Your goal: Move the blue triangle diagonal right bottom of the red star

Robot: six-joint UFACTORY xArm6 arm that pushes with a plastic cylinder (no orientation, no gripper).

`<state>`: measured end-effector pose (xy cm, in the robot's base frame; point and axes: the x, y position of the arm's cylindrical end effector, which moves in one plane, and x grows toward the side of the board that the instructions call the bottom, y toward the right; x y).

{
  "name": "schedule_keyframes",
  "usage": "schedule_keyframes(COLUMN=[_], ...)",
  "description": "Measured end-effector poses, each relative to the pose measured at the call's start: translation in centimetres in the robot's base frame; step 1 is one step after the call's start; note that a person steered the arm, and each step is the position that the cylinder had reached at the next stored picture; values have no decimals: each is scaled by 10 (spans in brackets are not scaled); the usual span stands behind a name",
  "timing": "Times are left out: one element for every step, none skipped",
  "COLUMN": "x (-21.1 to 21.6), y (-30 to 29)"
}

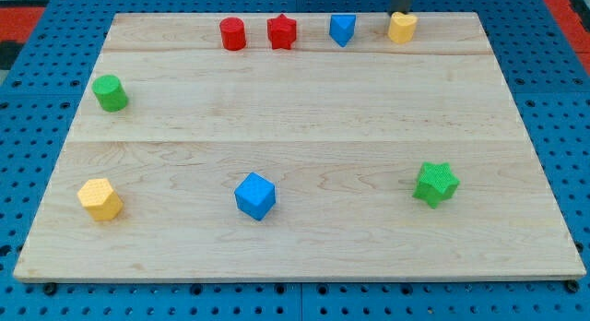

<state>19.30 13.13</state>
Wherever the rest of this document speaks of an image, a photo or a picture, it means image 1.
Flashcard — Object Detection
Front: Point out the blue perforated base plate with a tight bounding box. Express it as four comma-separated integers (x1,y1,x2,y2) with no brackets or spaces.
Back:
1,0,589,320

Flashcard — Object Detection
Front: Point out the wooden board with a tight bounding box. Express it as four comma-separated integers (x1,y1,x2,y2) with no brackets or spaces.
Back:
14,13,586,283

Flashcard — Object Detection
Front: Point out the yellow heart block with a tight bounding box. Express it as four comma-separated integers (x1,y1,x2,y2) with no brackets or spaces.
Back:
387,12,419,44

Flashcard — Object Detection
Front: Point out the blue cube block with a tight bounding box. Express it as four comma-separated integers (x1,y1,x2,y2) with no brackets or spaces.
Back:
234,172,276,220

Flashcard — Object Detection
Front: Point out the dark grey robot pusher rod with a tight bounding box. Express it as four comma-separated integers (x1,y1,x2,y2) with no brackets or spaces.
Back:
387,0,412,15

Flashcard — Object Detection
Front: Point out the green star block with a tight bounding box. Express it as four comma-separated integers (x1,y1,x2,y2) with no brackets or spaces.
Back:
412,161,461,208

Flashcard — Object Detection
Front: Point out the red star block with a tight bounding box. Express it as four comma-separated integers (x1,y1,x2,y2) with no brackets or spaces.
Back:
266,14,297,50

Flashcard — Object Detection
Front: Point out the yellow hexagon block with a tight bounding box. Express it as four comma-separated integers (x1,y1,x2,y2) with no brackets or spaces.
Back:
77,178,124,221

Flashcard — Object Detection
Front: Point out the red cylinder block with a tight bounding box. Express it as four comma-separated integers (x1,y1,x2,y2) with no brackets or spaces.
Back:
219,17,246,51

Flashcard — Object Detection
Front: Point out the blue triangle block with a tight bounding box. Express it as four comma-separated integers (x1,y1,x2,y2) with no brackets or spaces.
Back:
329,14,357,47

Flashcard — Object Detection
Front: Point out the green cylinder block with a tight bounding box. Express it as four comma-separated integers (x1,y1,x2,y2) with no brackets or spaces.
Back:
91,75,128,113

